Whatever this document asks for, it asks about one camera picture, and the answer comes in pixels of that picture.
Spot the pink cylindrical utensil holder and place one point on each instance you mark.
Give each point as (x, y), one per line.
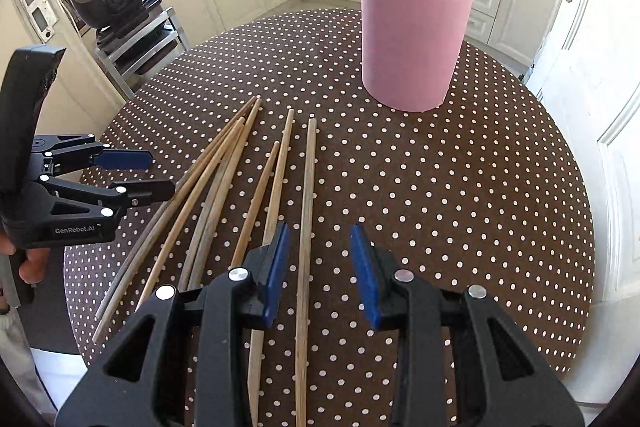
(410, 47)

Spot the white refrigerator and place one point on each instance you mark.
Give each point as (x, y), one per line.
(85, 77)

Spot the person's light trousers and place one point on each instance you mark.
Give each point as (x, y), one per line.
(17, 357)

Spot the person's left hand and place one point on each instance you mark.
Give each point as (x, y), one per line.
(32, 269)

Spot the bundle of wooden chopsticks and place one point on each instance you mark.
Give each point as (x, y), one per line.
(309, 207)

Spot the metal rack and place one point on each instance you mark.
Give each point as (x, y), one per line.
(150, 52)

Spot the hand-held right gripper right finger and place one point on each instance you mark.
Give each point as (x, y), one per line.
(365, 277)

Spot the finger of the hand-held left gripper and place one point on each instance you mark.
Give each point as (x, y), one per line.
(145, 193)
(127, 160)

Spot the white door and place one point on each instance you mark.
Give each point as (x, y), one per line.
(600, 82)

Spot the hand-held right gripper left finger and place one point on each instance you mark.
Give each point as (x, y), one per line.
(277, 272)

